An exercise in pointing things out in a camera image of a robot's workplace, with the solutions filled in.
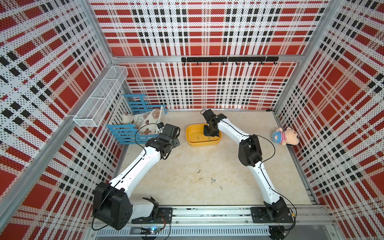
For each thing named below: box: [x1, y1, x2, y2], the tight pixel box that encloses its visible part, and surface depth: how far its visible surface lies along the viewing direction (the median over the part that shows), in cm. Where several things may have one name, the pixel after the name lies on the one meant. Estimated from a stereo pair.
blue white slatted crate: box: [106, 94, 168, 145], surface depth 106 cm
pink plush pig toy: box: [271, 127, 300, 146], surface depth 98 cm
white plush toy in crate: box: [121, 108, 161, 135], surface depth 109 cm
